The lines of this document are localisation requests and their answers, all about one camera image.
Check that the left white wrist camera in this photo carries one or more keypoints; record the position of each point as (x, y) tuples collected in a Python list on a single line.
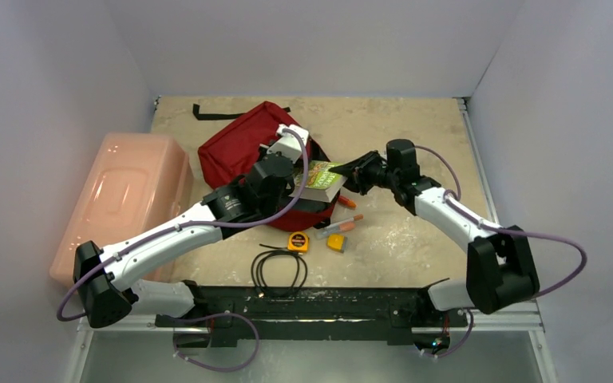
[(290, 142)]

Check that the pink translucent storage box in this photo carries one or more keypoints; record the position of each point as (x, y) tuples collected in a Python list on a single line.
[(137, 182)]

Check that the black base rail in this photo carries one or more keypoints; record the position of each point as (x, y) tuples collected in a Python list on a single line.
[(390, 315)]

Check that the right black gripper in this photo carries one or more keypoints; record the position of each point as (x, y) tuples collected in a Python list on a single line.
[(366, 172)]

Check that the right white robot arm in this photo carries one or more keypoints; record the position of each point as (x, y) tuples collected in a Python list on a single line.
[(500, 270)]

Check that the white orange marker pen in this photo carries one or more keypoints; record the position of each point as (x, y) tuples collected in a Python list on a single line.
[(348, 220)]

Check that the grey orange highlighter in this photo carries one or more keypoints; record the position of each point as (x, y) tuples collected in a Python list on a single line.
[(334, 229)]

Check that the green booklet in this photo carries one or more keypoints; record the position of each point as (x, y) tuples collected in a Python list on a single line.
[(322, 184)]

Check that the yellow grey correction tape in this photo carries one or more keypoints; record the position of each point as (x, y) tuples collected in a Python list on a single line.
[(337, 242)]

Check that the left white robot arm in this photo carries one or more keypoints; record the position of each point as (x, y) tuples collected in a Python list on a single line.
[(109, 279)]

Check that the yellow tape measure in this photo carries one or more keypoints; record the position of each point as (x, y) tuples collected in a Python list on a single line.
[(298, 242)]

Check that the red orange crayon marker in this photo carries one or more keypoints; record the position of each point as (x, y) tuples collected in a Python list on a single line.
[(346, 202)]

